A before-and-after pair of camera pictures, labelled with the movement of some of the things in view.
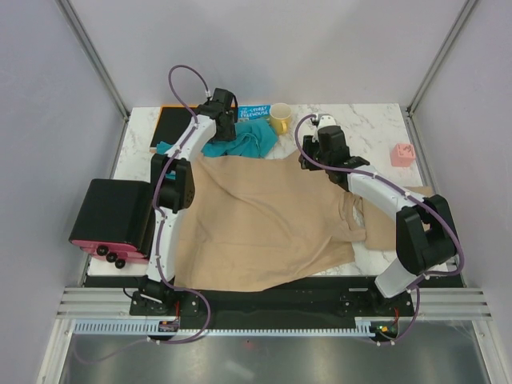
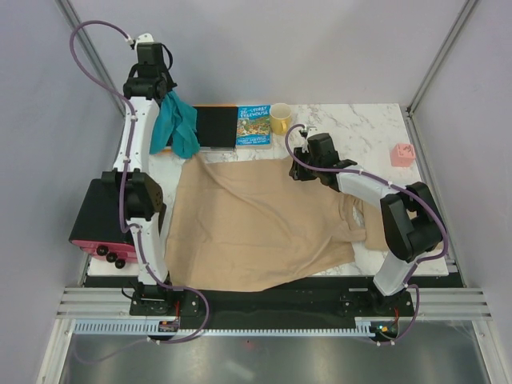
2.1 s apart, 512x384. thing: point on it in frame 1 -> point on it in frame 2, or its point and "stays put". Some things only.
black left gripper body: x=227 y=134 -> x=166 y=76
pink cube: x=402 y=154 stays put
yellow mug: x=281 y=114 stays put
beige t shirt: x=264 y=222 stays put
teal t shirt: x=253 y=138 -> x=178 y=119
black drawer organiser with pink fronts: x=115 y=219 stays put
